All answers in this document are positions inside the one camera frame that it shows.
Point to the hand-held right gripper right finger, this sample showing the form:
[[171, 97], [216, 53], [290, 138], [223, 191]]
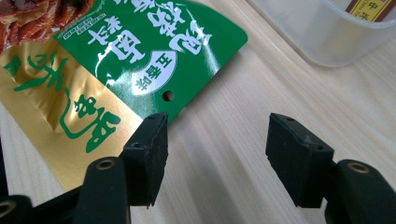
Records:
[[299, 158]]

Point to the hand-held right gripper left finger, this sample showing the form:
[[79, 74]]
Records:
[[149, 155]]

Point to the green and gold food packet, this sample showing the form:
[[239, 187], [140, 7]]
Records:
[[124, 46]]

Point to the clear plastic container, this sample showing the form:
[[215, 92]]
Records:
[[323, 34]]

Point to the small brown rectangular box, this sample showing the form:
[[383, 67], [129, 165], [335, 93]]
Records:
[[372, 8]]

